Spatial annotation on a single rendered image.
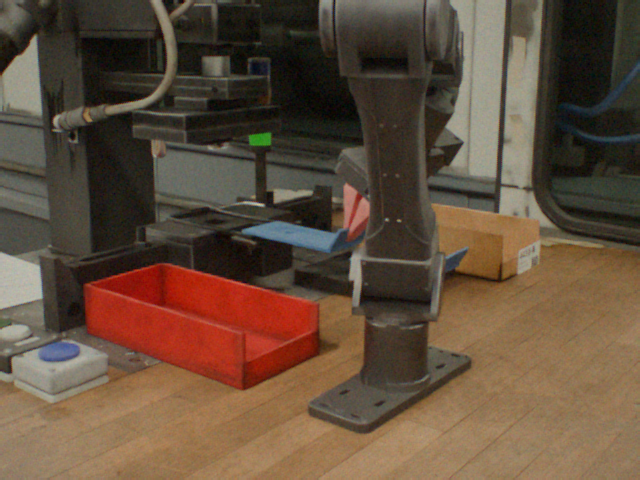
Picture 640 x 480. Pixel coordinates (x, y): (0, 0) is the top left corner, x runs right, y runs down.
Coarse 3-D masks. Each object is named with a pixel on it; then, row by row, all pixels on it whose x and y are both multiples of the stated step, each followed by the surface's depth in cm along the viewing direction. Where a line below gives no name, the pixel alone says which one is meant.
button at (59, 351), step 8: (48, 344) 82; (56, 344) 82; (64, 344) 82; (72, 344) 82; (40, 352) 80; (48, 352) 80; (56, 352) 80; (64, 352) 80; (72, 352) 80; (48, 360) 79; (56, 360) 79
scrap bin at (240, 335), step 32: (96, 288) 92; (128, 288) 99; (160, 288) 103; (192, 288) 100; (224, 288) 96; (256, 288) 93; (96, 320) 94; (128, 320) 90; (160, 320) 86; (192, 320) 83; (224, 320) 97; (256, 320) 94; (288, 320) 91; (160, 352) 87; (192, 352) 84; (224, 352) 81; (256, 352) 89; (288, 352) 85; (256, 384) 82
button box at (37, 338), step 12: (12, 324) 89; (24, 324) 90; (24, 336) 85; (36, 336) 86; (48, 336) 86; (60, 336) 86; (0, 348) 83; (12, 348) 83; (24, 348) 83; (36, 348) 84; (0, 360) 82; (0, 372) 83
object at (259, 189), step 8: (256, 152) 141; (264, 152) 141; (256, 160) 142; (264, 160) 142; (256, 168) 142; (264, 168) 142; (256, 176) 143; (264, 176) 143; (256, 184) 143; (264, 184) 143; (256, 192) 143; (264, 192) 143; (256, 200) 144; (264, 200) 144
